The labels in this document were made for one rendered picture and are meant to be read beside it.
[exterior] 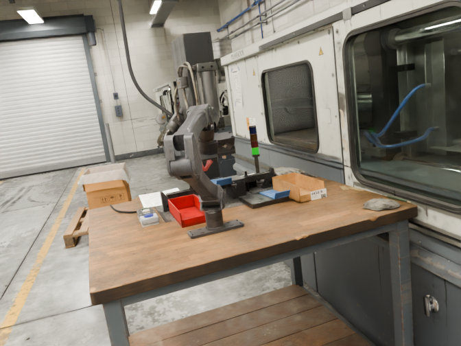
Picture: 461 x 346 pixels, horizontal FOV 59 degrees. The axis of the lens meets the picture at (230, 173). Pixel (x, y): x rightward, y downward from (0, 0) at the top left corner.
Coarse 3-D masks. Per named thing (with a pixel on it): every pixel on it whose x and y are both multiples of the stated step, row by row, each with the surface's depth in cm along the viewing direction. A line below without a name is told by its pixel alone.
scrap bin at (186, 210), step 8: (168, 200) 173; (176, 200) 176; (184, 200) 177; (192, 200) 178; (176, 208) 159; (184, 208) 177; (192, 208) 176; (176, 216) 160; (184, 216) 165; (192, 216) 164; (200, 216) 154; (184, 224) 153; (192, 224) 154
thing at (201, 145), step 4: (200, 144) 145; (204, 144) 144; (208, 144) 144; (200, 148) 146; (204, 148) 145; (208, 148) 145; (200, 152) 147; (204, 152) 146; (208, 152) 146; (200, 156) 146; (204, 156) 146; (208, 156) 146; (212, 156) 146; (216, 156) 147; (204, 160) 145
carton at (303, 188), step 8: (280, 176) 187; (288, 176) 188; (296, 176) 188; (304, 176) 181; (280, 184) 179; (288, 184) 171; (296, 184) 189; (304, 184) 182; (312, 184) 175; (320, 184) 168; (296, 192) 165; (304, 192) 177; (312, 192) 165; (320, 192) 167; (296, 200) 167; (304, 200) 165
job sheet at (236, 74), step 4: (232, 68) 346; (232, 72) 349; (236, 72) 337; (236, 76) 339; (236, 80) 341; (240, 80) 331; (236, 84) 343; (240, 84) 333; (236, 88) 345; (240, 88) 334; (236, 92) 347; (240, 92) 336; (236, 96) 350; (240, 96) 338; (236, 100) 352; (240, 100) 340; (236, 104) 354; (240, 104) 342
